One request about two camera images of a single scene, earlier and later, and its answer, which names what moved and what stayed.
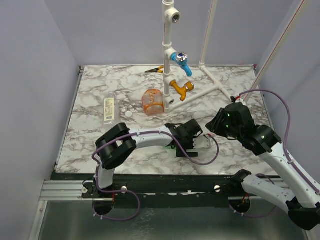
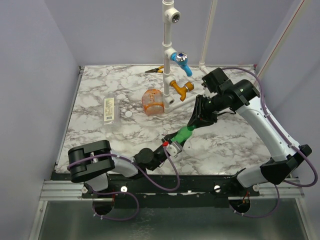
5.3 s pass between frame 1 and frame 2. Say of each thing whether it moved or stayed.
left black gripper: moved
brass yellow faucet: stayed
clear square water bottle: stayed
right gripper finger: moved
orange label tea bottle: stayed
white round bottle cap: stayed
